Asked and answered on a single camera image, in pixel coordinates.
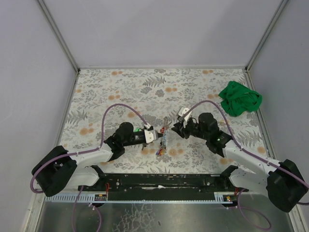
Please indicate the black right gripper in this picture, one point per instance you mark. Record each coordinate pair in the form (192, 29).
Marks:
(182, 129)

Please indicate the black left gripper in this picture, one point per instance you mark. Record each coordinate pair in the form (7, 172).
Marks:
(161, 135)

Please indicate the grey crescent keyring holder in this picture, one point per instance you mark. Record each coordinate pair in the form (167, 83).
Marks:
(164, 131)

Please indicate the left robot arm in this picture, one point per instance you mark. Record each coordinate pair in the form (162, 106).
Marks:
(60, 170)

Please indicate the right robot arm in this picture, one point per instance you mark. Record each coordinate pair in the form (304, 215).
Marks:
(280, 181)

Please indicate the yellow tagged key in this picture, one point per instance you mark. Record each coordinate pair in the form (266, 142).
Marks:
(144, 147)

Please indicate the green crumpled cloth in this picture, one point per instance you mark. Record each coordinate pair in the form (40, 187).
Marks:
(236, 99)

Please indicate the floral table mat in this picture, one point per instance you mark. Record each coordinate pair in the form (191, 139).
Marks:
(104, 98)

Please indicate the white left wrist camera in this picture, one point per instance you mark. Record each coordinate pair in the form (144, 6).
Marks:
(149, 133)

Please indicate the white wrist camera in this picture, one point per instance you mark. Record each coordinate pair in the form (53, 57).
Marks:
(149, 133)
(184, 115)

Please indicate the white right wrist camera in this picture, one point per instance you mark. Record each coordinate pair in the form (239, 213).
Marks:
(184, 115)

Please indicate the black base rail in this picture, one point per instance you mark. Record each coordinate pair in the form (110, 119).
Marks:
(160, 187)

